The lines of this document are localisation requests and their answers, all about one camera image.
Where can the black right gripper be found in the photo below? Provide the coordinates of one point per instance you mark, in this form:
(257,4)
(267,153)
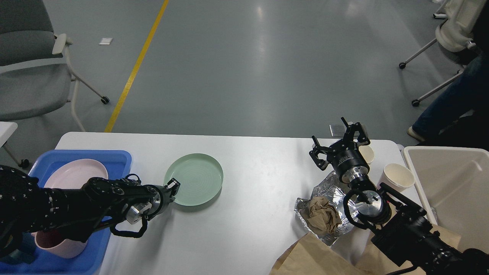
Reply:
(348,163)

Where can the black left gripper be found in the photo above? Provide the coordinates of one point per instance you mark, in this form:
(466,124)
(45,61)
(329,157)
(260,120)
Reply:
(155,205)

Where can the green plate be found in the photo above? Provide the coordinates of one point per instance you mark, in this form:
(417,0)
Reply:
(200,177)

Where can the pink mug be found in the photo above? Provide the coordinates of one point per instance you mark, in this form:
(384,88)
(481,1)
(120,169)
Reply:
(54,243)

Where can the dark teal mug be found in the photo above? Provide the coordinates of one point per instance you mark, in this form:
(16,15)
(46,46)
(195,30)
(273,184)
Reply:
(24,253)

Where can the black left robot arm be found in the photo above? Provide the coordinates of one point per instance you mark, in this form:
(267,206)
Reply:
(125,206)

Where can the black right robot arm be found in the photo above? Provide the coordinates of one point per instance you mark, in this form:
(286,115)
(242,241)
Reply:
(399,225)

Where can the grey floor plate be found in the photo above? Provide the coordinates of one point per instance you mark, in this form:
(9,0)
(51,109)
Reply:
(337,130)

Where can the white paper cup behind gripper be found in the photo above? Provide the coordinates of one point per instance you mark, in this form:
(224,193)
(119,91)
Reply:
(367,153)

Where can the crumpled aluminium foil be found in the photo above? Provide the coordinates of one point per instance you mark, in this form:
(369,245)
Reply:
(334,191)

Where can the blue plastic tray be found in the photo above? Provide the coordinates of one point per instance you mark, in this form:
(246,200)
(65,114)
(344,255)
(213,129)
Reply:
(118,164)

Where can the crumpled brown paper ball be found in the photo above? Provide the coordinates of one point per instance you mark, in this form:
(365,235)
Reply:
(323,218)

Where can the pink plate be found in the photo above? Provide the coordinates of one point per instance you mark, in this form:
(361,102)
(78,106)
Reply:
(75,174)

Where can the brown paper bag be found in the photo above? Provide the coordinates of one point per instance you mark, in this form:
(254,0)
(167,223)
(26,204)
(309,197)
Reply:
(310,256)

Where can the beige plastic bin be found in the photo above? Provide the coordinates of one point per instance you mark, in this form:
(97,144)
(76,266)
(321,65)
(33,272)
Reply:
(453,186)

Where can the person in grey sweater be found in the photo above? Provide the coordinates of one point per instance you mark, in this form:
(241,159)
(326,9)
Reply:
(459,116)

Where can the grey office chair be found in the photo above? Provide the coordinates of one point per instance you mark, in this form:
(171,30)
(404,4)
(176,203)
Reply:
(39,77)

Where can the white side table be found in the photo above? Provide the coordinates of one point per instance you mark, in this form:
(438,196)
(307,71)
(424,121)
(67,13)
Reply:
(6,131)

